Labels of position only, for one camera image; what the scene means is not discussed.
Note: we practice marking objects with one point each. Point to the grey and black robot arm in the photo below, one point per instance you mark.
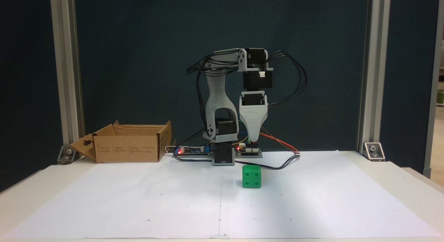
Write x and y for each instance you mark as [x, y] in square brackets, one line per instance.
[216, 96]

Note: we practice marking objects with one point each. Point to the brown cardboard box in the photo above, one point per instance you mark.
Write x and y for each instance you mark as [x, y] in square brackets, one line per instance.
[128, 152]

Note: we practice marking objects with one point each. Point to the aluminium frame post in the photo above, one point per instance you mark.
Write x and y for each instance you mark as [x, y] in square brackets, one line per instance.
[66, 61]
[376, 61]

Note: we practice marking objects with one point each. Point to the circuit board with red light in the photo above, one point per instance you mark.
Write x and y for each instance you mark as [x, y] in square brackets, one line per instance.
[248, 150]

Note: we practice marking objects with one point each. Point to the large white paper sheet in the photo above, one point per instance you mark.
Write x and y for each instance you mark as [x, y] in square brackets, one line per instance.
[138, 200]

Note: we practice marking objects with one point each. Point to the metal corner bracket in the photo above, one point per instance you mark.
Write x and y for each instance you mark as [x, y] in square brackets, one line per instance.
[374, 151]
[67, 153]

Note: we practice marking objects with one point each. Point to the green dice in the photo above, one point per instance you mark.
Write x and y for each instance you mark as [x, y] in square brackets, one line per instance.
[251, 178]

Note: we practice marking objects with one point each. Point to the circuit board with blue parts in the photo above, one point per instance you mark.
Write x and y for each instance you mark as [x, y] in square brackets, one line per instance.
[190, 151]

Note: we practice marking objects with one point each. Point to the grey outer frame post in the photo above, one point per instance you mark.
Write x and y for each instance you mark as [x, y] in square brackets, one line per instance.
[433, 96]

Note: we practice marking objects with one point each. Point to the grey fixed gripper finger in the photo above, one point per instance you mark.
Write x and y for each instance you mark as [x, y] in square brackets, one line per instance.
[254, 122]

